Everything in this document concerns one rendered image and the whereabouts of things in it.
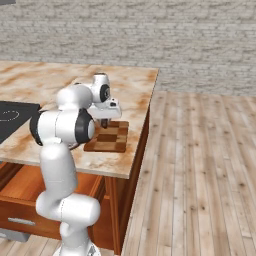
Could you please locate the grey drawer handle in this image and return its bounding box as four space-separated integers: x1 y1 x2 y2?
7 217 37 227

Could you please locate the black hob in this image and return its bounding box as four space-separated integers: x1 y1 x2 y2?
0 101 42 145

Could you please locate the wooden kitchen island cabinet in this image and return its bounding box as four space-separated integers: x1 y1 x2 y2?
0 109 151 256

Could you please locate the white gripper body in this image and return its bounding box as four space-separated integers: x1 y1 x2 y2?
87 105 123 121

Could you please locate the open wooden drawer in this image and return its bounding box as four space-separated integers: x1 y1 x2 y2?
0 161 105 241

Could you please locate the checkered wooden cutting board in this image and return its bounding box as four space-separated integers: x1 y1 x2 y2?
83 120 130 154

